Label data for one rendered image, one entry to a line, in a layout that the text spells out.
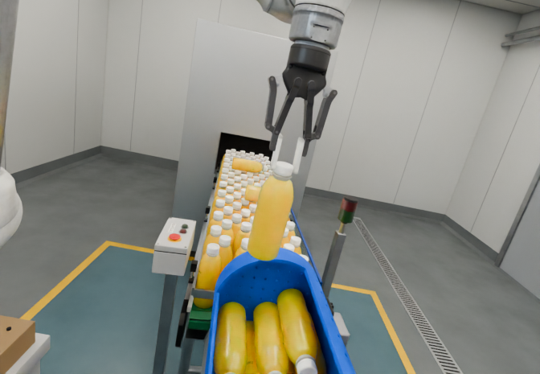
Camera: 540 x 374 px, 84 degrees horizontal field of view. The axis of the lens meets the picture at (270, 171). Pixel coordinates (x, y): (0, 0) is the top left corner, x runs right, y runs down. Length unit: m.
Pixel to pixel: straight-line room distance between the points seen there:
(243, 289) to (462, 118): 5.28
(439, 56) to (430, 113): 0.86
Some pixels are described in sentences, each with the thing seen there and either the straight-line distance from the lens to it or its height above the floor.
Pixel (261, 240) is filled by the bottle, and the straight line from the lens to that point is 0.65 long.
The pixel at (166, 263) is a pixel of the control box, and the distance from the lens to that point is 1.04.
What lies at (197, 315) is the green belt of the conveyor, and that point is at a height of 0.89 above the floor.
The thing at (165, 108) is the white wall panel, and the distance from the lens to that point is 5.28.
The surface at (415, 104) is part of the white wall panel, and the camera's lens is 5.45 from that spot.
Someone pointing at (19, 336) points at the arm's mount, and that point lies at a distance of 0.85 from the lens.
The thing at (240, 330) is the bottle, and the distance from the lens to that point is 0.78.
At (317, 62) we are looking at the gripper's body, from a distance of 0.56.
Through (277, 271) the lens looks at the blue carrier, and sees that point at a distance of 0.84.
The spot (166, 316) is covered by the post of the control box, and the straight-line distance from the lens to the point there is 1.27.
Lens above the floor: 1.62
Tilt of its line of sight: 15 degrees down
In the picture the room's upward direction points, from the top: 12 degrees clockwise
